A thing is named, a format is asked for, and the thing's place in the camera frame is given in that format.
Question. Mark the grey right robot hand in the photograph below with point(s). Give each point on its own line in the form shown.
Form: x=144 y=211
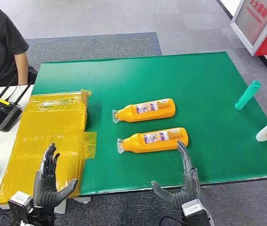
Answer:
x=189 y=184

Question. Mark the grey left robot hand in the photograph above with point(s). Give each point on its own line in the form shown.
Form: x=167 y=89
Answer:
x=45 y=190

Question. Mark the orange detergent bottle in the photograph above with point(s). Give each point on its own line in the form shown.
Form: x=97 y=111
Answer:
x=147 y=110
x=155 y=140

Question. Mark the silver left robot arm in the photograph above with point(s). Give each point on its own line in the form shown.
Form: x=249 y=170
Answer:
x=39 y=216

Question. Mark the teal plastic bottle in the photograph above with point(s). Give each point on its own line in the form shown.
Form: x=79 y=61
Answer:
x=247 y=95

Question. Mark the white table foot plate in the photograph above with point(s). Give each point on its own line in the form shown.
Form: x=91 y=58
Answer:
x=83 y=200

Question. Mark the yellow taped cardboard box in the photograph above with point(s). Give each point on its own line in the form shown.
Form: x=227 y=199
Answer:
x=44 y=137

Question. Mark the green table mat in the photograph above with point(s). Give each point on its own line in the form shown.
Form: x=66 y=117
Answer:
x=206 y=131

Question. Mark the dark grey floor rug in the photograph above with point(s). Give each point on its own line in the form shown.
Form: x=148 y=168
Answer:
x=93 y=46

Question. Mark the red and white display stand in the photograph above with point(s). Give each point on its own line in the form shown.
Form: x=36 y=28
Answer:
x=260 y=21

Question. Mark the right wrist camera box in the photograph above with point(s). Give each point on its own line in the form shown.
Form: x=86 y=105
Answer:
x=195 y=213

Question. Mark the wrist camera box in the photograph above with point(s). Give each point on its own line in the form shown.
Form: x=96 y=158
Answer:
x=195 y=213
x=20 y=204

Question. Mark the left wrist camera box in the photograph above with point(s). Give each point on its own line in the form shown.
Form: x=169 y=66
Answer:
x=20 y=204

